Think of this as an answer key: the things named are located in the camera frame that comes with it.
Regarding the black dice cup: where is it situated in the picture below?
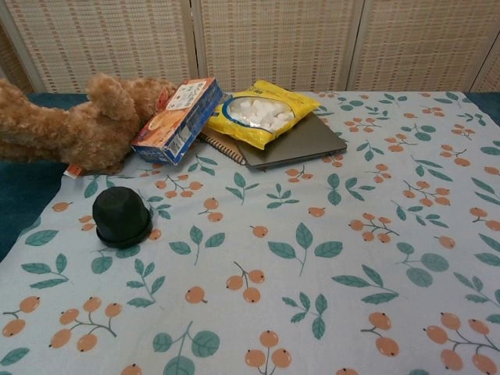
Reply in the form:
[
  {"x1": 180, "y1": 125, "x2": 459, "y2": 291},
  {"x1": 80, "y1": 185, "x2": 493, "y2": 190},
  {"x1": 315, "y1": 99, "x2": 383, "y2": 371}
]
[{"x1": 92, "y1": 186, "x2": 152, "y2": 244}]

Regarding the woven folding screen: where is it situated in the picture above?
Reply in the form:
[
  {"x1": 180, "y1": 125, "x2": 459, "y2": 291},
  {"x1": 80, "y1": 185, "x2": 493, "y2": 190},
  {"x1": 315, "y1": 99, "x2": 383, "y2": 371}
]
[{"x1": 0, "y1": 0, "x2": 500, "y2": 95}]

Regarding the brown spiral notebook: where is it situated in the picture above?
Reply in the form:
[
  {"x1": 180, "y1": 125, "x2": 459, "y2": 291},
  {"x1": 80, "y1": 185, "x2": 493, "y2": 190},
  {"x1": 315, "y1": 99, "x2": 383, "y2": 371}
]
[{"x1": 198, "y1": 130, "x2": 247, "y2": 166}]

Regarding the blue and orange biscuit box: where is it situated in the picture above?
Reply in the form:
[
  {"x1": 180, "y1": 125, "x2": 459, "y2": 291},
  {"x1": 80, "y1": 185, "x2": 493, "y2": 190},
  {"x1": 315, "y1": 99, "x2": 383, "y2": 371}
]
[{"x1": 130, "y1": 77, "x2": 224, "y2": 167}]

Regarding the grey closed laptop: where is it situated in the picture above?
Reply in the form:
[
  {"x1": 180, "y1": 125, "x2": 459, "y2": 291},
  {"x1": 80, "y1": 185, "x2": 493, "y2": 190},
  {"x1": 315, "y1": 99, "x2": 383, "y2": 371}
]
[{"x1": 235, "y1": 112, "x2": 348, "y2": 172}]

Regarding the fruit and leaf print tablecloth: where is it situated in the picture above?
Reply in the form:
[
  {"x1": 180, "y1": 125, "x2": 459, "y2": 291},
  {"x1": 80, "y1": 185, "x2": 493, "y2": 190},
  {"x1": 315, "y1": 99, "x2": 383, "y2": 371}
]
[{"x1": 0, "y1": 90, "x2": 500, "y2": 375}]

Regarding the black round tray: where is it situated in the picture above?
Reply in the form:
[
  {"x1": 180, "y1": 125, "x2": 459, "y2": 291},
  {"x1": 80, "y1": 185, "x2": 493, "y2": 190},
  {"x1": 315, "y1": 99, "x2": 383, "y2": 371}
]
[{"x1": 95, "y1": 223, "x2": 153, "y2": 250}]

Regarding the yellow marshmallow bag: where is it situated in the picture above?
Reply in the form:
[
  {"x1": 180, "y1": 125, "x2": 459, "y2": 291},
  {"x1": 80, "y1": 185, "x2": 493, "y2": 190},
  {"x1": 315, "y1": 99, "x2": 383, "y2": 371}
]
[{"x1": 205, "y1": 80, "x2": 321, "y2": 150}]

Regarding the brown curly plush bear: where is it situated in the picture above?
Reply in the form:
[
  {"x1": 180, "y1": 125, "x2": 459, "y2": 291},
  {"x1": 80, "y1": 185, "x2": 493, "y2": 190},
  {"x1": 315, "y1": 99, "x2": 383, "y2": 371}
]
[{"x1": 0, "y1": 73, "x2": 179, "y2": 177}]

